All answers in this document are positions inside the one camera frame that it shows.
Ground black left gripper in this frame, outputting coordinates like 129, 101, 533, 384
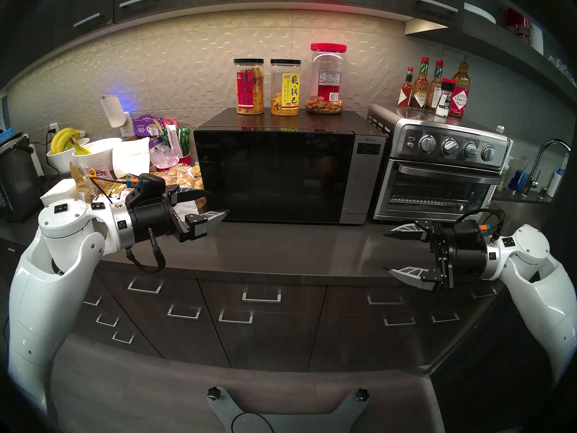
128, 184, 229, 244

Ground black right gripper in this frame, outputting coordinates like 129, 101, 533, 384
383, 220, 490, 291

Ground pile of yellow snack packets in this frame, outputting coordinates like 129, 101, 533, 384
101, 164, 207, 209

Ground clear plastic bag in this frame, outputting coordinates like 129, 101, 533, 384
150, 143, 180, 169

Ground red cup with sachets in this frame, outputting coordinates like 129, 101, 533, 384
157, 118, 192, 166

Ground white crumpled paper bag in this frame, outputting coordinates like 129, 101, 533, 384
111, 137, 151, 179

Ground stainless steel toaster oven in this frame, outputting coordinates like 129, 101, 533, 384
367, 104, 513, 223

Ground large white bowl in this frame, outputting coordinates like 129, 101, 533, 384
72, 138, 123, 173

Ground clear soap pump bottle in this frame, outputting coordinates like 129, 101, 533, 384
496, 161, 513, 197

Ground snack jar with red label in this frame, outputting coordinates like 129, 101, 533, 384
234, 58, 266, 115

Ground white napkin stack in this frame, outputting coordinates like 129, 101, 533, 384
40, 179, 81, 207

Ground chrome sink faucet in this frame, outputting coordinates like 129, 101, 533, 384
522, 139, 572, 198

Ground small white bowl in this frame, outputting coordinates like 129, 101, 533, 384
46, 138, 90, 174

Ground snack jar with yellow label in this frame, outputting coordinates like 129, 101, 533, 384
270, 59, 302, 116

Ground yellow banana bunch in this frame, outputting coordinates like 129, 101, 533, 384
50, 128, 92, 156

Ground small red hot sauce bottle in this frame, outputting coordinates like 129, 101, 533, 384
398, 67, 414, 109

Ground white dish soap bottle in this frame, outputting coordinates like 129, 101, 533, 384
546, 153, 569, 198

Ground dark lower cabinet unit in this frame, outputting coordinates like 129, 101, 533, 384
0, 245, 510, 374

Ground brown sauce bottle red cap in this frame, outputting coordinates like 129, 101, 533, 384
409, 57, 430, 111

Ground large Tabasco sauce bottle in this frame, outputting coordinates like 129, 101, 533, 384
448, 57, 471, 118

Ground sauce bottle with green neck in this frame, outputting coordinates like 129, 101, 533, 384
426, 60, 444, 112

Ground clear jar with red lid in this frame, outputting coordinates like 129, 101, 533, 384
307, 43, 348, 115

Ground row of clear glasses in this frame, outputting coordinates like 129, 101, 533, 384
546, 55, 577, 89

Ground white paper cup stack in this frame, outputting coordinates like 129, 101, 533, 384
528, 22, 545, 56

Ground stack of white plates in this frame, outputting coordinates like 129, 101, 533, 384
463, 2, 496, 24

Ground stack of red cups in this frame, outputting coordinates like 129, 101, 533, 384
505, 8, 531, 44

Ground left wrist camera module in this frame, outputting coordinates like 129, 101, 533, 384
90, 173, 167, 207

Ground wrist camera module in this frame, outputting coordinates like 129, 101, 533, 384
453, 208, 508, 245
90, 173, 167, 207

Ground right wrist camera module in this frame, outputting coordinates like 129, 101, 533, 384
453, 208, 508, 245

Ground black left wrist cable loop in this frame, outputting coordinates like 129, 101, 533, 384
125, 227, 167, 273

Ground white wall plug-in device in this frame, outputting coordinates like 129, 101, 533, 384
100, 96, 128, 128

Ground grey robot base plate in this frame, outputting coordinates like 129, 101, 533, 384
207, 386, 370, 433

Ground black cable on base plate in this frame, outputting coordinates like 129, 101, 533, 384
231, 412, 275, 433

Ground dark wall shelf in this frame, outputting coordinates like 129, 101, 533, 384
404, 7, 577, 109

